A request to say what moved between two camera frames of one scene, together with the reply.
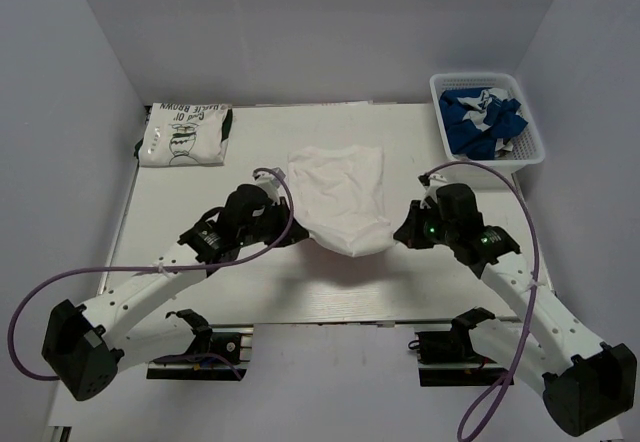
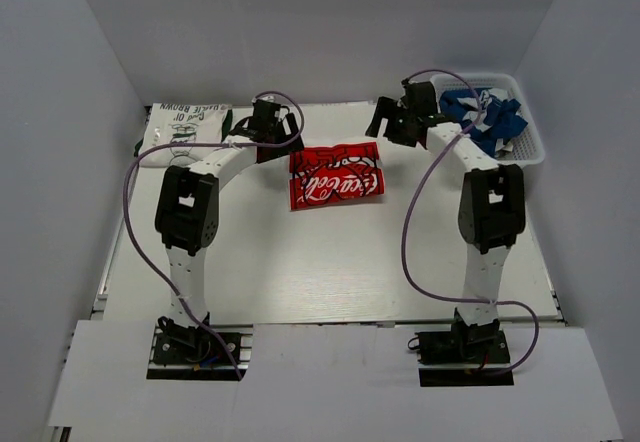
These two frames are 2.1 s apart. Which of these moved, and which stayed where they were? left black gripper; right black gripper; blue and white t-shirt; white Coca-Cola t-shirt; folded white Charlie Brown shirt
Moved: left black gripper; right black gripper; white Coca-Cola t-shirt
Stayed: blue and white t-shirt; folded white Charlie Brown shirt
